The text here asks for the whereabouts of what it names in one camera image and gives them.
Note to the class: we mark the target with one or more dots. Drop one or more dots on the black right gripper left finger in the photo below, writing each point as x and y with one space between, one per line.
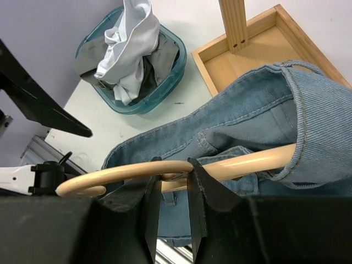
44 228

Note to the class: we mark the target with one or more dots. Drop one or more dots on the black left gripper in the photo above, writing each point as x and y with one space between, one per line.
34 103

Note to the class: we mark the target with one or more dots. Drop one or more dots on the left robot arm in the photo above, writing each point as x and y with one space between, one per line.
24 178

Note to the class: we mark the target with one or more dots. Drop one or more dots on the aluminium mounting rail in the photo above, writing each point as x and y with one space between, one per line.
38 151

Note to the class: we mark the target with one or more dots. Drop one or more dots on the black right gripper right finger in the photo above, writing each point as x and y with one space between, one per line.
227 228

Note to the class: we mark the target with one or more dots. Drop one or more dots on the teal plastic basin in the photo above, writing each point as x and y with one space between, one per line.
165 87

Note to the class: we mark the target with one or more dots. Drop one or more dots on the wooden clothes rack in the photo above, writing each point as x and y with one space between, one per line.
272 36

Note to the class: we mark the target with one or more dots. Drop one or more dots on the grey pleated skirt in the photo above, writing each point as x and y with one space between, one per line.
156 67

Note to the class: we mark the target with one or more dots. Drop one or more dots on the beige hanger of denim skirt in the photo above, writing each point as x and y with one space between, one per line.
173 172

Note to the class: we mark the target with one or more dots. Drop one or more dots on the white garment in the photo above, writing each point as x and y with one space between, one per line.
128 42

